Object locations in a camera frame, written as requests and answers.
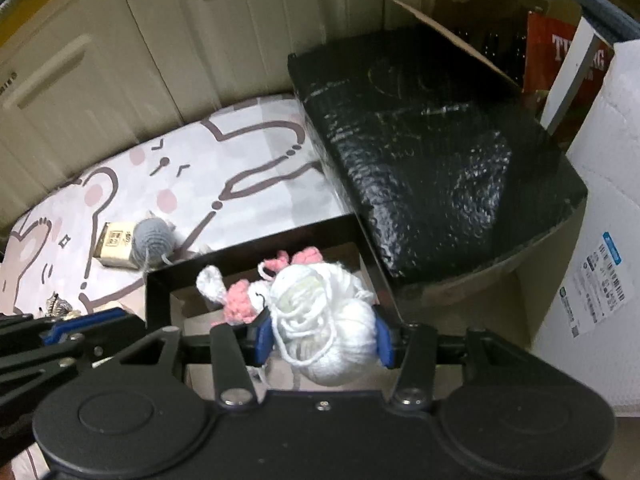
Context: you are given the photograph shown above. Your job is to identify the black box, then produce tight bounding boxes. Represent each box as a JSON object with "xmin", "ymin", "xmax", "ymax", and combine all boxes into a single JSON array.
[{"xmin": 145, "ymin": 214, "xmax": 407, "ymax": 397}]

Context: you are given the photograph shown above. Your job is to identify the brown cardboard box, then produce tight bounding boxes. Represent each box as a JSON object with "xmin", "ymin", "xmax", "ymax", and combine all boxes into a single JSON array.
[{"xmin": 388, "ymin": 0, "xmax": 527, "ymax": 94}]

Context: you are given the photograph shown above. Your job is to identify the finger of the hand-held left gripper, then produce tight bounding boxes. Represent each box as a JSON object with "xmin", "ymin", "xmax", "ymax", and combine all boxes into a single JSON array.
[
  {"xmin": 0, "ymin": 344, "xmax": 84, "ymax": 399},
  {"xmin": 0, "ymin": 309, "xmax": 147, "ymax": 362}
]

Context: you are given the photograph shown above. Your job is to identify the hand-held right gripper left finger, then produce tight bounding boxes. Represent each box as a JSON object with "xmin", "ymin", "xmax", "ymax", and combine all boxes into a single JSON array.
[{"xmin": 119, "ymin": 317, "xmax": 275, "ymax": 407}]

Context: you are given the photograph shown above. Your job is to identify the white bubble wrap package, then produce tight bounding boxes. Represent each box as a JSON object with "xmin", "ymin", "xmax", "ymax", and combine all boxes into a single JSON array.
[{"xmin": 529, "ymin": 37, "xmax": 640, "ymax": 417}]

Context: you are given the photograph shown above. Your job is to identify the blue grey cushion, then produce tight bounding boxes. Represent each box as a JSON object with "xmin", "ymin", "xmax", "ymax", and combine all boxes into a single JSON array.
[{"xmin": 574, "ymin": 0, "xmax": 640, "ymax": 42}]

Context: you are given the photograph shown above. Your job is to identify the small beige box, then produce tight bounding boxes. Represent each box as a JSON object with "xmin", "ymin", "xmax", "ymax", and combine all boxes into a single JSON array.
[{"xmin": 92, "ymin": 220, "xmax": 139, "ymax": 269}]

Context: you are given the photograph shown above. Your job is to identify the red printed box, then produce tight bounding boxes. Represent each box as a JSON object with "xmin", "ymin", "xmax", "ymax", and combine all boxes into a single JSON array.
[{"xmin": 522, "ymin": 9, "xmax": 617, "ymax": 137}]

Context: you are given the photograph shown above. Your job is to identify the white flat board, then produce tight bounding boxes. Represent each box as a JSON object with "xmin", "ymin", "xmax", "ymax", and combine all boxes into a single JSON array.
[{"xmin": 539, "ymin": 16, "xmax": 622, "ymax": 137}]

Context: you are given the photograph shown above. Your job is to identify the black bubble wrap package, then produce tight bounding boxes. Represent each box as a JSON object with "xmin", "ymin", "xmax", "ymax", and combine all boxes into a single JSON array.
[{"xmin": 287, "ymin": 24, "xmax": 589, "ymax": 284}]

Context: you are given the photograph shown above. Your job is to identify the pink white crochet doll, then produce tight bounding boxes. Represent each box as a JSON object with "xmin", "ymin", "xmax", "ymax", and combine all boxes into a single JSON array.
[{"xmin": 196, "ymin": 247, "xmax": 324, "ymax": 330}]

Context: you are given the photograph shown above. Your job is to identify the printed bear blanket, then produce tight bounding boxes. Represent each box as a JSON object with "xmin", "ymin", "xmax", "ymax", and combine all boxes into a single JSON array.
[{"xmin": 0, "ymin": 92, "xmax": 362, "ymax": 480}]

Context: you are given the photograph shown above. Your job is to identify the small striped trinket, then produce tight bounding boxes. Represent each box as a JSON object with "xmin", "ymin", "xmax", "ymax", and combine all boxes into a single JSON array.
[{"xmin": 44, "ymin": 295, "xmax": 82, "ymax": 319}]

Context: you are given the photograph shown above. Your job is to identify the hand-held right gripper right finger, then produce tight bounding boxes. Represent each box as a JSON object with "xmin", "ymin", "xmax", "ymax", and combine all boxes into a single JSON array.
[{"xmin": 374, "ymin": 309, "xmax": 534, "ymax": 406}]

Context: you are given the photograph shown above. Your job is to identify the white yarn ball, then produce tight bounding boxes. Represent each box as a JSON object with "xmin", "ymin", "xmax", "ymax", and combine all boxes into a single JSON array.
[{"xmin": 271, "ymin": 260, "xmax": 379, "ymax": 389}]

